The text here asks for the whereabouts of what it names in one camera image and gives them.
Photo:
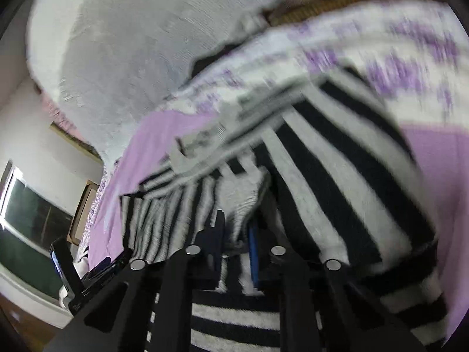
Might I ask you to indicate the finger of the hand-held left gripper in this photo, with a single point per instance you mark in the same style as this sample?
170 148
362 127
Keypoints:
110 267

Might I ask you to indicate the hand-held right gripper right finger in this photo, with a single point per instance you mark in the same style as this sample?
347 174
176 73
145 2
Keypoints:
253 260

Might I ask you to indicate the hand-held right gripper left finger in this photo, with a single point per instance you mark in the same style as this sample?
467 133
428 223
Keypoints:
214 251

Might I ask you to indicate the black grey striped sweater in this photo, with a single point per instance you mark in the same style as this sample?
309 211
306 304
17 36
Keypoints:
329 176

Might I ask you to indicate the wooden cabinet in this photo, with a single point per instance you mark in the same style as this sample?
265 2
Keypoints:
82 209

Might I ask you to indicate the white framed window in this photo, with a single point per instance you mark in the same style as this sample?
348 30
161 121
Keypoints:
29 209

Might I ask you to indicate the wood framed dark panel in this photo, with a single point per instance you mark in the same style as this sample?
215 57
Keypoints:
78 143

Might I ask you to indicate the pink floral cloth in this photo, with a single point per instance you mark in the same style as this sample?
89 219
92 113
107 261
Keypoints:
55 112

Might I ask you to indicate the white lace cover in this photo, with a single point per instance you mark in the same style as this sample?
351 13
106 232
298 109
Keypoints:
128 44

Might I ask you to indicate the white purple floral quilt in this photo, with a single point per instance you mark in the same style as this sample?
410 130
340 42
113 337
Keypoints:
366 44

